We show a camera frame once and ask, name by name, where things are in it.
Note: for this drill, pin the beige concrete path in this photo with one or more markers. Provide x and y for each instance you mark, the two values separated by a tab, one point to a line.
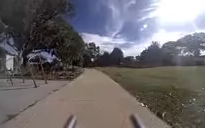
90	100

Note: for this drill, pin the brown mulch bed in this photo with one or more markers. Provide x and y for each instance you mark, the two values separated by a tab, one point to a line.
63	74

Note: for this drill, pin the robot's own part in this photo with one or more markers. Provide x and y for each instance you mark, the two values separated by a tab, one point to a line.
70	122
137	121

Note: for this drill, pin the grass field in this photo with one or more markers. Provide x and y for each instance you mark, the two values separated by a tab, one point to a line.
163	83

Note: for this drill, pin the white building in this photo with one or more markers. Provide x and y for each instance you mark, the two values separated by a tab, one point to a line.
10	62

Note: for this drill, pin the row of trees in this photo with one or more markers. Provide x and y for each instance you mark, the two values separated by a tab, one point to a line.
153	55

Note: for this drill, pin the group of large trees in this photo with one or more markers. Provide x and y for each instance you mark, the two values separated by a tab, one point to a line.
53	30

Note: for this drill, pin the grey concrete pavement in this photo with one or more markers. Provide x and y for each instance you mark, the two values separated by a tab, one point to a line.
6	100

